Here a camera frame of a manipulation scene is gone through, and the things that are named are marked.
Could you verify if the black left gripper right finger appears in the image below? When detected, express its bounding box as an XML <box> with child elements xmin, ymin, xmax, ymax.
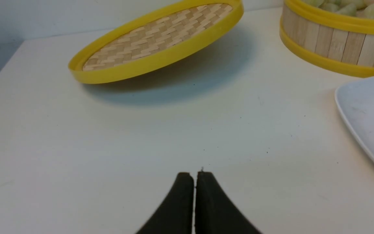
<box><xmin>195</xmin><ymin>171</ymin><xmax>261</xmax><ymax>234</ymax></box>

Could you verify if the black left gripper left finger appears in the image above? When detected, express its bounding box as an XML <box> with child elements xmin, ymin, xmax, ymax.
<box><xmin>137</xmin><ymin>172</ymin><xmax>194</xmax><ymax>234</ymax></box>

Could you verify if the yellow bamboo steamer lid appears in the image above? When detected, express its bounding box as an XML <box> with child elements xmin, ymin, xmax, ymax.
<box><xmin>68</xmin><ymin>0</ymin><xmax>244</xmax><ymax>84</ymax></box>

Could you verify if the yellow bamboo steamer basket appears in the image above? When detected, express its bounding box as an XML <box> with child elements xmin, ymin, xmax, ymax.
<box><xmin>280</xmin><ymin>0</ymin><xmax>374</xmax><ymax>78</ymax></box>

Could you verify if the green dumpling in steamer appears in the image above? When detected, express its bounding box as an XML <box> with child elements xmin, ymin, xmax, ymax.
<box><xmin>334</xmin><ymin>3</ymin><xmax>357</xmax><ymax>17</ymax></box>

